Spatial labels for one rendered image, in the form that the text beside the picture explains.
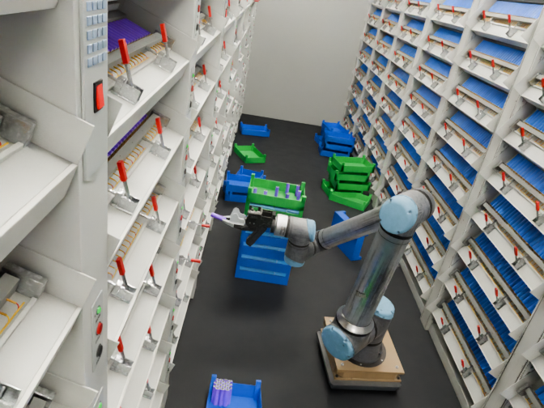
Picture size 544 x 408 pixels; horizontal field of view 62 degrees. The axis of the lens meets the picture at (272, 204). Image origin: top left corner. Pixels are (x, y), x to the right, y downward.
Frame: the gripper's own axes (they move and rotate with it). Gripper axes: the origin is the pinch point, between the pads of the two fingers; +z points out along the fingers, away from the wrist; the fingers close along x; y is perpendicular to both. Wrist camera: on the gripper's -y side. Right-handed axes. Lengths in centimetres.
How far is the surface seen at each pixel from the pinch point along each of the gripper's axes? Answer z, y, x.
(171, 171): 15, 38, 47
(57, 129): 14, 72, 117
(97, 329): 11, 42, 112
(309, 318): -49, -60, -21
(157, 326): 13, -9, 56
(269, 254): -24, -42, -47
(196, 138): 15.9, 31.1, -4.0
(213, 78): 14, 51, -23
